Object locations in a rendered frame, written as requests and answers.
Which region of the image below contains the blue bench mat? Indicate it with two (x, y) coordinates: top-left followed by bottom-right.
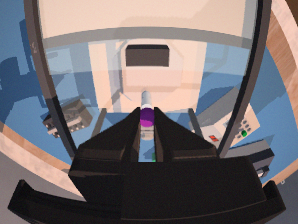
(0, 0), (298, 184)

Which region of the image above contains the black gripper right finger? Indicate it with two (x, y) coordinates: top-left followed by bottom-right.
(153, 107), (220, 162)

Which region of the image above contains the black block with grey bar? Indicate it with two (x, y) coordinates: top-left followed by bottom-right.
(42, 114), (59, 138)

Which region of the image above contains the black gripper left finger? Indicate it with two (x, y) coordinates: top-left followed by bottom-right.
(73, 107), (141, 162)

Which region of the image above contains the white tube with violet cap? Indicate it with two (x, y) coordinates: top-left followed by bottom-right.
(140, 87), (154, 127)

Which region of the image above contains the cream block with round holes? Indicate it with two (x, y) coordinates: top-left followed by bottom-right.
(230, 103), (260, 147)

